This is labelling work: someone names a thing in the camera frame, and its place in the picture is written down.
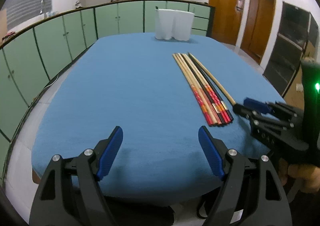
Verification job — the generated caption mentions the orange red patterned chopstick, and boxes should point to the orange red patterned chopstick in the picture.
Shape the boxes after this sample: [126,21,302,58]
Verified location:
[181,54,228,125]

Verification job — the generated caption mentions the black glass cabinet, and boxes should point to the black glass cabinet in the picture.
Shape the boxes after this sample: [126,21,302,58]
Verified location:
[263,2,319,96]

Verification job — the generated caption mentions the blue tablecloth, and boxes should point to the blue tablecloth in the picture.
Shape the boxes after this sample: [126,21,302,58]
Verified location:
[31,33,282,203]

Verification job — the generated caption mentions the open wooden door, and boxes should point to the open wooden door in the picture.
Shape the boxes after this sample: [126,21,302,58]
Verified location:
[240,0,276,64]

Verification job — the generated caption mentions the black chopstick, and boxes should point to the black chopstick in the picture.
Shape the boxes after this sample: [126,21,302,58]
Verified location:
[181,54,233,126]

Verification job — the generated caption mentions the red and beige chopstick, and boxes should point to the red and beige chopstick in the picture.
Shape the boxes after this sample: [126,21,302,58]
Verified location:
[172,53,217,126]

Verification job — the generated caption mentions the green lower kitchen cabinets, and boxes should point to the green lower kitchen cabinets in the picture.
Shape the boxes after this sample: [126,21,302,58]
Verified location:
[1,0,215,172]

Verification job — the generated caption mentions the white double utensil holder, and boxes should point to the white double utensil holder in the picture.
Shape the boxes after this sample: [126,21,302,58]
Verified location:
[155,8,195,41]

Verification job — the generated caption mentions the chrome kitchen faucet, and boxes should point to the chrome kitchen faucet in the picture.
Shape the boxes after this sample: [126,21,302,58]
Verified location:
[40,0,46,19]

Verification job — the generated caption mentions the closed wooden door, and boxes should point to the closed wooden door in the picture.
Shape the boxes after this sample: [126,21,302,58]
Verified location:
[209,0,245,45]

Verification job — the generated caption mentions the person's right hand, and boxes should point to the person's right hand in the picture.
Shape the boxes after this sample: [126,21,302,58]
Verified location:
[278,158,320,194]

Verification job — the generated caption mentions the plain wooden chopstick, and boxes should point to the plain wooden chopstick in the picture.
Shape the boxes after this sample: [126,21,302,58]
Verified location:
[188,53,236,106]

